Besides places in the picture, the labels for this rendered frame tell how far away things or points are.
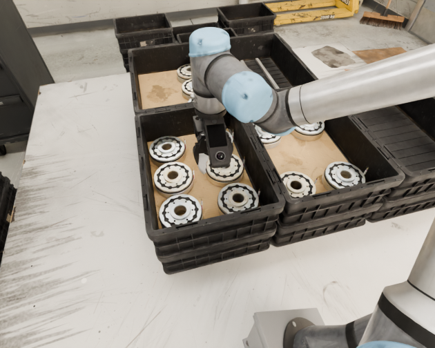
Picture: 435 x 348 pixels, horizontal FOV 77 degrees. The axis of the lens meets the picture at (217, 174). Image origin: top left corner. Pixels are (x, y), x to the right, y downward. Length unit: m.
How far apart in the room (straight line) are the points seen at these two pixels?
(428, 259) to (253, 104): 0.30
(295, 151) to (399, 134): 0.36
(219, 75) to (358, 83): 0.22
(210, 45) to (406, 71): 0.30
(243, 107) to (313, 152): 0.46
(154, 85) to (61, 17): 2.95
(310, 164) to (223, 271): 0.39
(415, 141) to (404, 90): 0.56
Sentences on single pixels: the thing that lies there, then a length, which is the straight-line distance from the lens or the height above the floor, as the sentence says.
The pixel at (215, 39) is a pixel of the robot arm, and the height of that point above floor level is 1.21.
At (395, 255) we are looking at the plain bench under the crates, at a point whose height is 0.70.
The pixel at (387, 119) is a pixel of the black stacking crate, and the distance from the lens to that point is 1.10.
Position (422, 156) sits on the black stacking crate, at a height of 0.83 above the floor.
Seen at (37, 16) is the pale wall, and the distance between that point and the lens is 4.04.
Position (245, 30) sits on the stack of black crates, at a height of 0.51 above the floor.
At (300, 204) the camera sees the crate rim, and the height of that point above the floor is 0.93.
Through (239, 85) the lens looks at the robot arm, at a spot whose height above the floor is 1.18.
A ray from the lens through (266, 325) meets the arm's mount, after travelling 0.49.
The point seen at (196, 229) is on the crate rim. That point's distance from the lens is 0.57.
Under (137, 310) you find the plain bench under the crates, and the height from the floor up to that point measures 0.70.
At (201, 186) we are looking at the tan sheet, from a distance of 0.74.
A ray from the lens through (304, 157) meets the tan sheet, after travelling 0.85.
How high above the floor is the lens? 1.42
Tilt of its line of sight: 50 degrees down
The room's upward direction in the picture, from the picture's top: straight up
